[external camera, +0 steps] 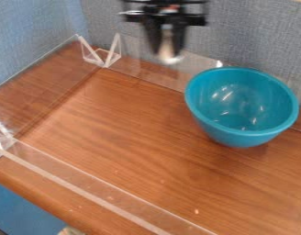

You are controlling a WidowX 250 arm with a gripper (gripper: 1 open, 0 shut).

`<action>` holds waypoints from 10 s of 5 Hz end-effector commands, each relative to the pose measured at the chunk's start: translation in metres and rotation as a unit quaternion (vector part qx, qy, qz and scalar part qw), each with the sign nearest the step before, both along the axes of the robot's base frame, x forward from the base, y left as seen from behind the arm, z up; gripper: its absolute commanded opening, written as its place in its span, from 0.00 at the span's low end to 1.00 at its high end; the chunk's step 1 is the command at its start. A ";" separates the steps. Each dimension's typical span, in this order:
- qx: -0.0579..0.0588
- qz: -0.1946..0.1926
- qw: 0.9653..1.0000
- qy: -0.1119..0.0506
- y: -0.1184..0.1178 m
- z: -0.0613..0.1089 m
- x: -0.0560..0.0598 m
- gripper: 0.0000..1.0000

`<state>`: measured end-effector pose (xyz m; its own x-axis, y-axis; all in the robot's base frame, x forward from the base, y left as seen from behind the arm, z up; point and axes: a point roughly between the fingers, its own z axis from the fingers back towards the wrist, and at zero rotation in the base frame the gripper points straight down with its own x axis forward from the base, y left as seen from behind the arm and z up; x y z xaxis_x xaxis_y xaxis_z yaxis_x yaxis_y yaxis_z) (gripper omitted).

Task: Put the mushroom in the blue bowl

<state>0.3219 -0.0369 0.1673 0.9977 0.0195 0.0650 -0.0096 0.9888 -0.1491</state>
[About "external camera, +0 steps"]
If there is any clear acrylic front barrier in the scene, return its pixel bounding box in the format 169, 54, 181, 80
0, 139, 217, 235

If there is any white toy mushroom brown cap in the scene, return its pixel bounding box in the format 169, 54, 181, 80
159, 24, 183, 65

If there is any clear acrylic back barrier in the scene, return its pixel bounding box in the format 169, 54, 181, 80
109, 33, 301, 132

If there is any clear acrylic left barrier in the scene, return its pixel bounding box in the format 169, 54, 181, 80
0, 36, 99, 135

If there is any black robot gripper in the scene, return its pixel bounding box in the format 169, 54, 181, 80
119, 0, 208, 56

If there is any clear acrylic barrier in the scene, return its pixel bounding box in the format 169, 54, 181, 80
0, 139, 217, 235
109, 33, 301, 132
0, 36, 99, 135

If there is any clear acrylic corner bracket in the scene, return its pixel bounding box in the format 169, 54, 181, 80
77, 33, 123, 68

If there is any clear acrylic left bracket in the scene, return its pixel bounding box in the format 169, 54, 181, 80
0, 121, 15, 151

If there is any blue plastic bowl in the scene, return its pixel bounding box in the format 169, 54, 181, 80
185, 67, 299, 148

